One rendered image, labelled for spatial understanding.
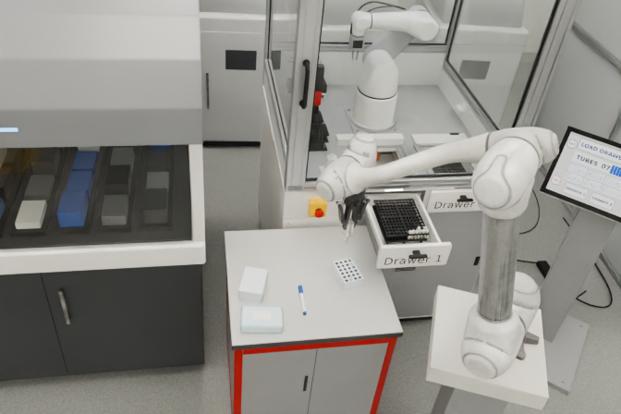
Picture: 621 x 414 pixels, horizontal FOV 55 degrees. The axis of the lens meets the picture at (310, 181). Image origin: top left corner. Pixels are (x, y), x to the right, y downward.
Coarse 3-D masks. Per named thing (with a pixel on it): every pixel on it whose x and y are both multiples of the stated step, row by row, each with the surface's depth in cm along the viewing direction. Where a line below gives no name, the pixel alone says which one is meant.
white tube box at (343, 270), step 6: (348, 258) 238; (336, 264) 235; (342, 264) 235; (348, 264) 236; (354, 264) 236; (336, 270) 233; (342, 270) 233; (348, 270) 233; (354, 270) 234; (336, 276) 234; (342, 276) 230; (348, 276) 232; (354, 276) 231; (360, 276) 231; (342, 282) 229; (348, 282) 228; (354, 282) 229; (360, 282) 231; (348, 288) 230
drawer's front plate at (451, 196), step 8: (432, 192) 256; (440, 192) 256; (448, 192) 257; (456, 192) 258; (464, 192) 259; (472, 192) 259; (432, 200) 258; (440, 200) 259; (448, 200) 260; (456, 200) 261; (432, 208) 261; (440, 208) 262; (448, 208) 263; (456, 208) 264; (464, 208) 265; (472, 208) 265; (480, 208) 266
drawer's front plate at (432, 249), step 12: (384, 252) 227; (396, 252) 228; (408, 252) 229; (420, 252) 230; (432, 252) 231; (444, 252) 233; (396, 264) 232; (408, 264) 234; (420, 264) 235; (432, 264) 236
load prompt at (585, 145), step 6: (582, 138) 255; (582, 144) 254; (588, 144) 254; (594, 144) 253; (600, 144) 252; (582, 150) 254; (588, 150) 253; (594, 150) 253; (600, 150) 252; (606, 150) 251; (612, 150) 250; (600, 156) 251; (606, 156) 251; (612, 156) 250; (618, 156) 249; (618, 162) 249
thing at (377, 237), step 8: (416, 200) 259; (368, 208) 249; (424, 208) 252; (368, 216) 248; (424, 216) 250; (368, 224) 247; (376, 224) 250; (376, 232) 237; (432, 232) 242; (376, 240) 237; (432, 240) 242; (440, 240) 237; (376, 248) 236
